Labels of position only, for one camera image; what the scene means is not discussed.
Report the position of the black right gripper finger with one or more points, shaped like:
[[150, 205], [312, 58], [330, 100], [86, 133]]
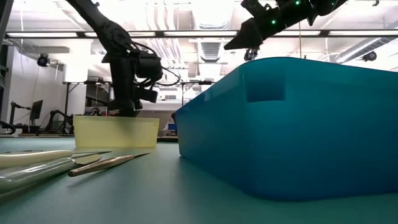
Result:
[[248, 34]]

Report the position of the all-silver table knife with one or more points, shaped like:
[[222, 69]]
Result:
[[31, 175]]

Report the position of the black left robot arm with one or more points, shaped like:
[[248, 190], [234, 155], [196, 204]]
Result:
[[109, 34]]

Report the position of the translucent yellow plastic bin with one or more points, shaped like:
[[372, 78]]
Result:
[[115, 133]]

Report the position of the black computer monitor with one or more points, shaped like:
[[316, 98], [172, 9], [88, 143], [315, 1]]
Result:
[[36, 109]]

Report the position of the blue plastic bin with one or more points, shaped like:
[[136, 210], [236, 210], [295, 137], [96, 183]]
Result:
[[295, 130]]

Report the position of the black ceiling-mounted camera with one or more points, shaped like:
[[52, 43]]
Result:
[[43, 60], [251, 55], [369, 56]]

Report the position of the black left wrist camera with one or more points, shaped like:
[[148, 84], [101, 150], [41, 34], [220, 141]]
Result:
[[146, 95]]

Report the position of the black standing desk frame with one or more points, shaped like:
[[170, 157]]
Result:
[[66, 105]]

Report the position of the black aluminium rig frame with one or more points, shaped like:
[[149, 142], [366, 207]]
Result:
[[159, 34]]

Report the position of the silver ceiling air duct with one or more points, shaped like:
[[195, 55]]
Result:
[[357, 49]]

